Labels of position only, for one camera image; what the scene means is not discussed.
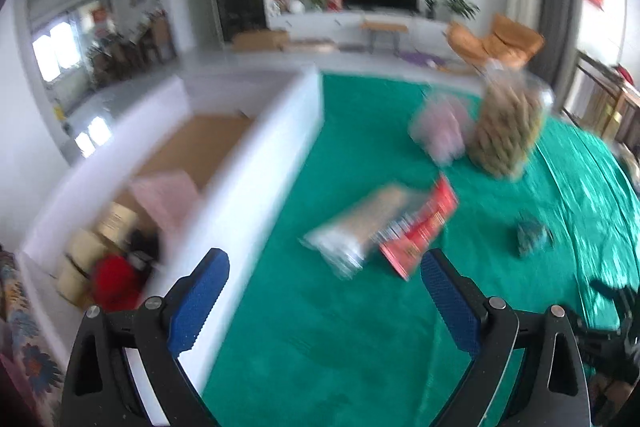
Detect cardboard box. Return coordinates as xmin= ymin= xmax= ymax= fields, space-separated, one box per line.
xmin=232 ymin=29 xmax=291 ymax=52

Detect wooden chairs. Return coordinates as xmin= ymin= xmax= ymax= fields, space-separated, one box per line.
xmin=562 ymin=49 xmax=640 ymax=148

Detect clear jar of snack sticks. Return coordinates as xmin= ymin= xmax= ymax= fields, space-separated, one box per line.
xmin=466 ymin=62 xmax=555 ymax=182

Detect green triangular sachet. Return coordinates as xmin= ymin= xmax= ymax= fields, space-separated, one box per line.
xmin=515 ymin=209 xmax=555 ymax=258

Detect bag of pink foam nets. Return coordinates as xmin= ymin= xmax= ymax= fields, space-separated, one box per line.
xmin=131 ymin=172 xmax=201 ymax=238

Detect white television cabinet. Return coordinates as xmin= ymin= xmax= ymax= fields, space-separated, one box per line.
xmin=267 ymin=9 xmax=451 ymax=42

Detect purple floor mat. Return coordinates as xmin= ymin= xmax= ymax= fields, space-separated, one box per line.
xmin=397 ymin=52 xmax=446 ymax=68

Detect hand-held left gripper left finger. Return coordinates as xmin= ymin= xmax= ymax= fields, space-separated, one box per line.
xmin=60 ymin=248 xmax=231 ymax=427

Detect orange lounge chair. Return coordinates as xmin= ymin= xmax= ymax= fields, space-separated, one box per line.
xmin=446 ymin=13 xmax=546 ymax=70

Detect white storage box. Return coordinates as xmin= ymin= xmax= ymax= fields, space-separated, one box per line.
xmin=15 ymin=62 xmax=326 ymax=427

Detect cream cloth roll with cord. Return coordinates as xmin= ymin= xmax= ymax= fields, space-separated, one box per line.
xmin=55 ymin=229 xmax=108 ymax=303

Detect bag of cotton swabs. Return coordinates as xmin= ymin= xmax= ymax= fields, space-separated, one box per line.
xmin=300 ymin=184 xmax=431 ymax=280

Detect red yarn ball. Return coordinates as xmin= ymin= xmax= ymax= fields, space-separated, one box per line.
xmin=90 ymin=255 xmax=143 ymax=312

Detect green tablecloth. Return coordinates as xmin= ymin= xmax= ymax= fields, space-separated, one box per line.
xmin=200 ymin=72 xmax=640 ymax=427

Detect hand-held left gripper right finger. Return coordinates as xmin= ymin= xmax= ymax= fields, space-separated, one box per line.
xmin=420 ymin=249 xmax=593 ymax=427

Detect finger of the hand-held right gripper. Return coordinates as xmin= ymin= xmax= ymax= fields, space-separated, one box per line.
xmin=589 ymin=279 xmax=640 ymax=310

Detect floral printed cloth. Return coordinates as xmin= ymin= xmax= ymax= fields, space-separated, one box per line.
xmin=0 ymin=247 xmax=66 ymax=427

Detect red packet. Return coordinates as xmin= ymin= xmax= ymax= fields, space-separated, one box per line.
xmin=378 ymin=174 xmax=460 ymax=282

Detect pink foam net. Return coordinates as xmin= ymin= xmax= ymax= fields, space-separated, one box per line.
xmin=407 ymin=92 xmax=475 ymax=166

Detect wooden bench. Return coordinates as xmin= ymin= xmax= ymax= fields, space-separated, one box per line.
xmin=361 ymin=21 xmax=408 ymax=54

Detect large-leaf potted plant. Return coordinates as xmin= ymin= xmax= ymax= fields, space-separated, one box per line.
xmin=442 ymin=0 xmax=480 ymax=20

